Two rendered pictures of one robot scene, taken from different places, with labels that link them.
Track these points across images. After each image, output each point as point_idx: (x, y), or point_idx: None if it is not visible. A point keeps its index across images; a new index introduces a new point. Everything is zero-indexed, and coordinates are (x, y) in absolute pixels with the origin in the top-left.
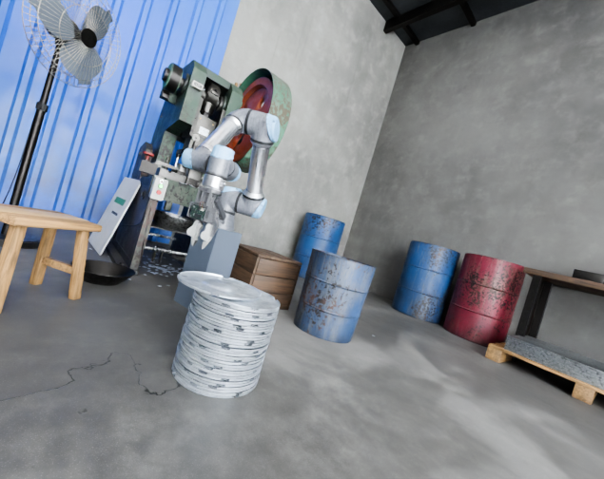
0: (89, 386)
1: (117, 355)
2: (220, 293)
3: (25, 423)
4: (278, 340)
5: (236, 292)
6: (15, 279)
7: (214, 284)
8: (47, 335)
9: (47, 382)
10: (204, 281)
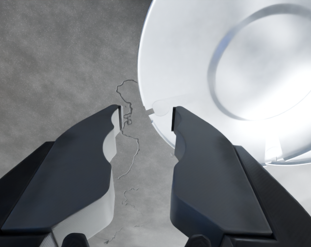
0: (151, 137)
1: (124, 90)
2: (280, 137)
3: (156, 173)
4: None
5: None
6: None
7: (254, 107)
8: (46, 107)
9: (127, 149)
10: (222, 108)
